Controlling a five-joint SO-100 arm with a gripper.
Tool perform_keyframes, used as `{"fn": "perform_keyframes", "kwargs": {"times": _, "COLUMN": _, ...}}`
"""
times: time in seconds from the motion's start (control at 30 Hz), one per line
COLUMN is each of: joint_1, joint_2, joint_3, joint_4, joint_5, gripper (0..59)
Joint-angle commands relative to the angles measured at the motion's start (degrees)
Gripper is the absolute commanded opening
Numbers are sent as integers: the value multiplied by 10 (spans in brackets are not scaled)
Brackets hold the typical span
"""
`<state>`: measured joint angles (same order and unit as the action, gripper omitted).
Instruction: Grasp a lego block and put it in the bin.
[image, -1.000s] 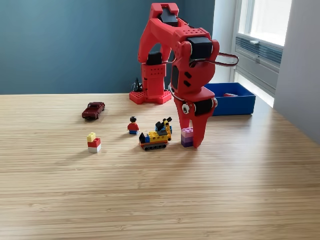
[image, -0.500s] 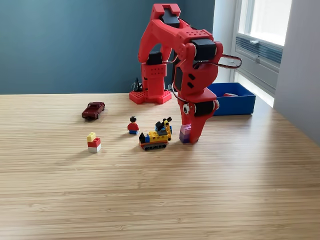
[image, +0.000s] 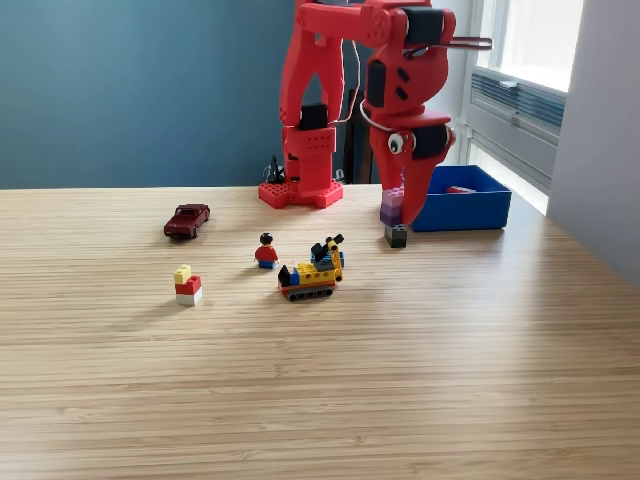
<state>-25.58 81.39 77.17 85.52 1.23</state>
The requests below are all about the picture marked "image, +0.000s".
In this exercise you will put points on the pink and purple brick stack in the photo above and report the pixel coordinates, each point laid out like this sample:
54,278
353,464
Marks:
391,207

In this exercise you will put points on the red and white square brick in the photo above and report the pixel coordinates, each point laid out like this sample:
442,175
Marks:
457,189

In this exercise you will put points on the blue plastic bin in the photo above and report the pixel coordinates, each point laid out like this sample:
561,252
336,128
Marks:
470,212

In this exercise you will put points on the black brick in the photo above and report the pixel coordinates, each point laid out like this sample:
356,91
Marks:
396,237

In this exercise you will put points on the white window latch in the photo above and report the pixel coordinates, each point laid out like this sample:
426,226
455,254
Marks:
509,83

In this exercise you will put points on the grey pleated window blind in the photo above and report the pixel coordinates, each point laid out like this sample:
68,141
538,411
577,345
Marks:
540,107

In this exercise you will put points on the yellow toy digger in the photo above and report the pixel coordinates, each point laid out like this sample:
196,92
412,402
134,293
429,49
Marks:
310,275

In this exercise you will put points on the toy figure red shirt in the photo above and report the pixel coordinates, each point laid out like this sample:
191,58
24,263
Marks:
266,254

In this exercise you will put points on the dark red toy car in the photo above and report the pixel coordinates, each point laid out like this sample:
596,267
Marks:
187,220

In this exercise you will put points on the small yellow brick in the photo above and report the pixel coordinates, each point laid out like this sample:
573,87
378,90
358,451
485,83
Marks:
182,274

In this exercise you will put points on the red over white brick stack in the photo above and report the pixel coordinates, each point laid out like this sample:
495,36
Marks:
189,292

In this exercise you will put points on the white window frame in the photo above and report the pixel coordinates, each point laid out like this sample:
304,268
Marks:
530,40

